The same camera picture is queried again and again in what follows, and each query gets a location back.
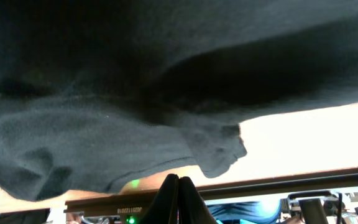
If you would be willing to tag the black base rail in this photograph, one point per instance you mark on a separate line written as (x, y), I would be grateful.
(320, 184)

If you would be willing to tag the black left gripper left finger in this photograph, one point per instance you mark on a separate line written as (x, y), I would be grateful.
(164, 208)

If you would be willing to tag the black t-shirt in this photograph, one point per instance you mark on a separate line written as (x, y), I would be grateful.
(95, 94)

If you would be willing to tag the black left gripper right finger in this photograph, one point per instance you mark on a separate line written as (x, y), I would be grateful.
(191, 206)

